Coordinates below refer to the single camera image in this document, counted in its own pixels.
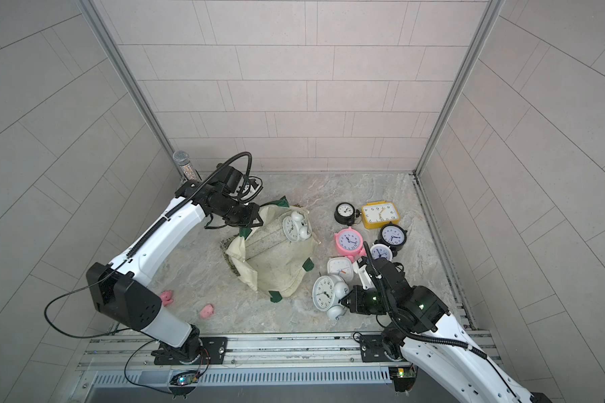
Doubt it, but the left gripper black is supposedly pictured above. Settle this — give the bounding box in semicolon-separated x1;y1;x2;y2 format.
212;195;268;226

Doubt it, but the white square alarm clock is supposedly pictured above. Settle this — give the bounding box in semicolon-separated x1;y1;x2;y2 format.
327;256;355;284

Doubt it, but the small white alarm clock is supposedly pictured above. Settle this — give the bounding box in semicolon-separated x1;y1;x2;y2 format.
370;243;394;261

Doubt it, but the white twin-bell alarm clock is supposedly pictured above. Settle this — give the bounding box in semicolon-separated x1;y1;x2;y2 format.
282;211;311;242

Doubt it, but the pink alarm clock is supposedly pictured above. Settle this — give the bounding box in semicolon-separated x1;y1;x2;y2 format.
334;227;366;262

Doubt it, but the beige canvas tote bag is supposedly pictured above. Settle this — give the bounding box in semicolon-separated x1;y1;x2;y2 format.
225;196;320;303

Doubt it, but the black and white alarm clock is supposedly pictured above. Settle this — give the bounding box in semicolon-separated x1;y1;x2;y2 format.
377;223;408;255

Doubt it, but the yellow square alarm clock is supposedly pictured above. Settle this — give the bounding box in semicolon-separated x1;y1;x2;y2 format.
361;201;400;229

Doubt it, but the black twin-bell alarm clock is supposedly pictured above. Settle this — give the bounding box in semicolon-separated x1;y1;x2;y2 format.
334;201;361;227

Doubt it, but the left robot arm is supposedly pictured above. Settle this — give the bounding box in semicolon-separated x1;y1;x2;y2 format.
86;173;263;364

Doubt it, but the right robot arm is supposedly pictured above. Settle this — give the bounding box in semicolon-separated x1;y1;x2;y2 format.
341;258;549;402

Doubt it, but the right controller board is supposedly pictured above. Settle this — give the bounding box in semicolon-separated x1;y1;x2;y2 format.
388;365;418;393

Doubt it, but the controller board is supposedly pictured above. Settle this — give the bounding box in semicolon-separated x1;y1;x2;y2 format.
169;370;200;387
388;365;418;393

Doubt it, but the pink eraser piece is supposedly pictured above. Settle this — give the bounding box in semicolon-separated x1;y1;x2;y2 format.
160;290;174;307
199;304;214;319

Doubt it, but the left controller board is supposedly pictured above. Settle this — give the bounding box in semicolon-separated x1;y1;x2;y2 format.
169;370;200;387

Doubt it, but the left metal corner profile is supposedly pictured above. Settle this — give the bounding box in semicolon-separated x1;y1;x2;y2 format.
77;0;183;176

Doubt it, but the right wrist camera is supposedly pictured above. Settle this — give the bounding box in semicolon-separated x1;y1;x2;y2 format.
352;261;375;290

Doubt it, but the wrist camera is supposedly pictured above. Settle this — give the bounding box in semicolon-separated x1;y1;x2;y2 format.
352;261;375;290
235;176;263;203

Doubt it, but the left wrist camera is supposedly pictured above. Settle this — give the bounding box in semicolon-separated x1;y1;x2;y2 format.
235;176;263;203

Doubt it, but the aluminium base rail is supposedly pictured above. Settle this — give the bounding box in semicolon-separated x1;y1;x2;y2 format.
68;332;426;402

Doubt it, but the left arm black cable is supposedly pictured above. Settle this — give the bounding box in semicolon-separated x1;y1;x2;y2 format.
42;271;203;396

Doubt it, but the metal corner wall profile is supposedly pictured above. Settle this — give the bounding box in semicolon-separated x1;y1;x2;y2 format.
414;0;503;177

